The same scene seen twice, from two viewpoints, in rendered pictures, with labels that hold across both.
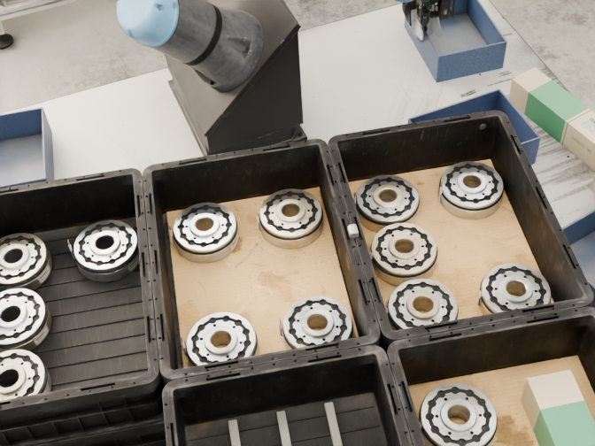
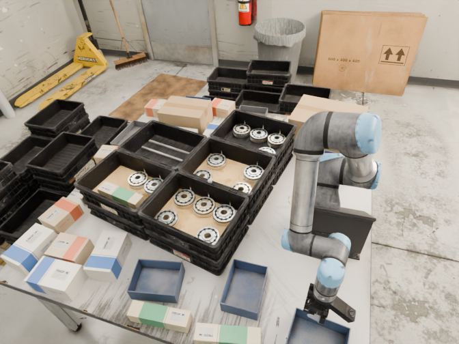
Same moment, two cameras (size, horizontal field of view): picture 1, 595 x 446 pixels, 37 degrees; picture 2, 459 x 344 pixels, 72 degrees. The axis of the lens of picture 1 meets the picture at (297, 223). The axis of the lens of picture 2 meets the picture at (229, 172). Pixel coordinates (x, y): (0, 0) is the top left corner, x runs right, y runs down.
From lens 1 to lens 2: 1.77 m
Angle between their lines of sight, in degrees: 76
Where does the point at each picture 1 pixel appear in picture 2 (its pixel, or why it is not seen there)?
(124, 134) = not seen: hidden behind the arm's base
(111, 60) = not seen: outside the picture
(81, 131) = (347, 191)
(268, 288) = (225, 179)
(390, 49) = (331, 314)
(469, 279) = (183, 218)
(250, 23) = (318, 199)
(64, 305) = (257, 145)
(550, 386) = (136, 198)
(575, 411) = (127, 197)
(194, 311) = (233, 164)
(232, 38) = not seen: hidden behind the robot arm
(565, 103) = (229, 334)
